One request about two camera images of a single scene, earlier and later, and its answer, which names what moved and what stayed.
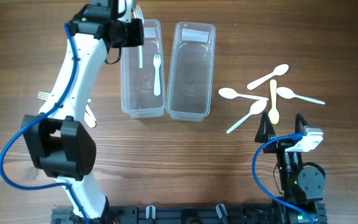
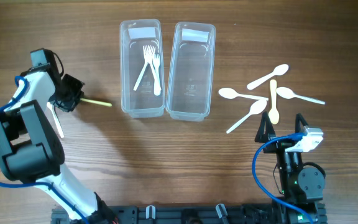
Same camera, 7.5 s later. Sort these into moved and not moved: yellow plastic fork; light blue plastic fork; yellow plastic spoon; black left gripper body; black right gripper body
Moved: yellow plastic fork; black left gripper body
Not moved: light blue plastic fork; yellow plastic spoon; black right gripper body
